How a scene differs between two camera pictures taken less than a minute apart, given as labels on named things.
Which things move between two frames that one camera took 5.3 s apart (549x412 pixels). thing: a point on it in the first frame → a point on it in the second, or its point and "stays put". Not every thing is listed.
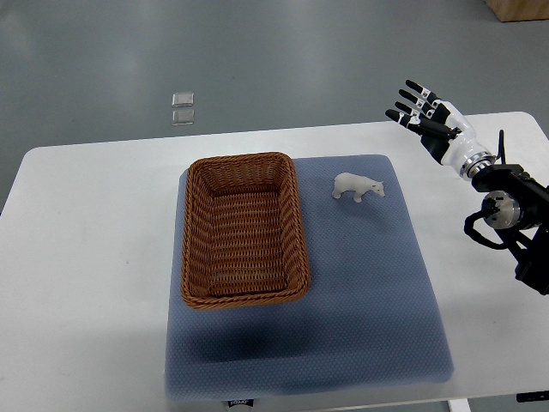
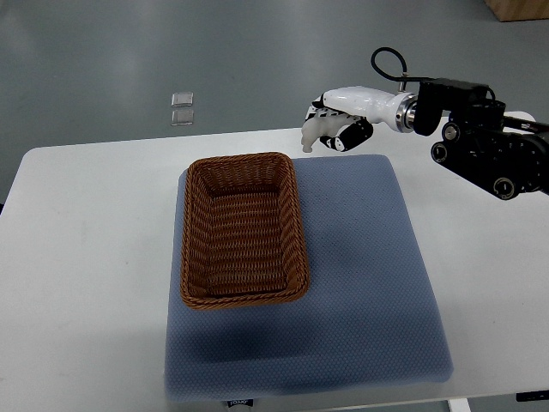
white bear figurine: [357, 184] → [321, 125]
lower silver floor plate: [183, 117] stays put
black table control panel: [532, 396] stays put
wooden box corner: [515, 10] stays put
